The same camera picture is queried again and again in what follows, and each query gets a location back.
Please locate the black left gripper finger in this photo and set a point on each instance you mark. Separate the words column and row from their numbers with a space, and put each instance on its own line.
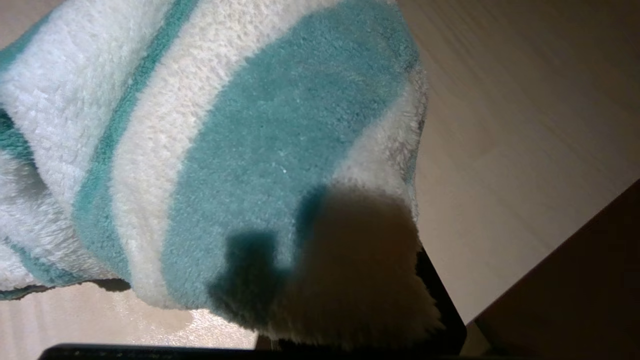
column 445, row 310

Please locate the teal white striped towel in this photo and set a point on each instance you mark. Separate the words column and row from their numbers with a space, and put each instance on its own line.
column 225, row 150

